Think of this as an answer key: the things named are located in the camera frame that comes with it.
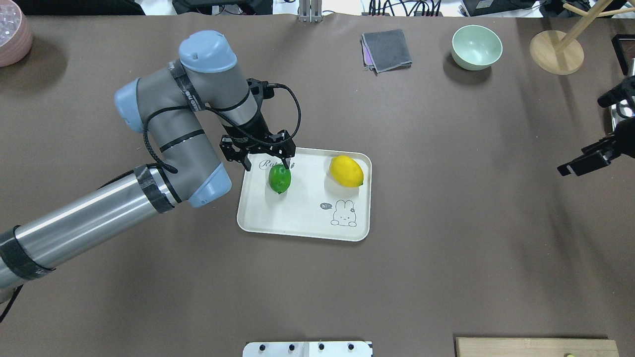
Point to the wooden mug tree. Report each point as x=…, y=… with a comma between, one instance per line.
x=560, y=53

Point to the green lime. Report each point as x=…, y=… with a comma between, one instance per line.
x=279, y=178

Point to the pink bowl with ice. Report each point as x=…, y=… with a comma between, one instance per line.
x=15, y=34

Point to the white camera post base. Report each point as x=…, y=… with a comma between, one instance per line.
x=309, y=349

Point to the yellow lemon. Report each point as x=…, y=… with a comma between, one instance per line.
x=346, y=171

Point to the grey folded cloth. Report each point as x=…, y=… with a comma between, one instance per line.
x=385, y=50

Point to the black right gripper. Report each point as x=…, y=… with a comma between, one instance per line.
x=626, y=140

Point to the cream rectangular tray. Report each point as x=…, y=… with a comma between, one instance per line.
x=314, y=205

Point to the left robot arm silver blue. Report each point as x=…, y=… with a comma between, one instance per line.
x=194, y=114

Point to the aluminium frame post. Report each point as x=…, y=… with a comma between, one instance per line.
x=310, y=11

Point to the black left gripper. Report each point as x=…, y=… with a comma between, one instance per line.
x=252, y=128

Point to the wooden cutting board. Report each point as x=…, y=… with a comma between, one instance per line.
x=534, y=347

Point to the mint green bowl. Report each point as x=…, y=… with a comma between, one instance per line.
x=474, y=47

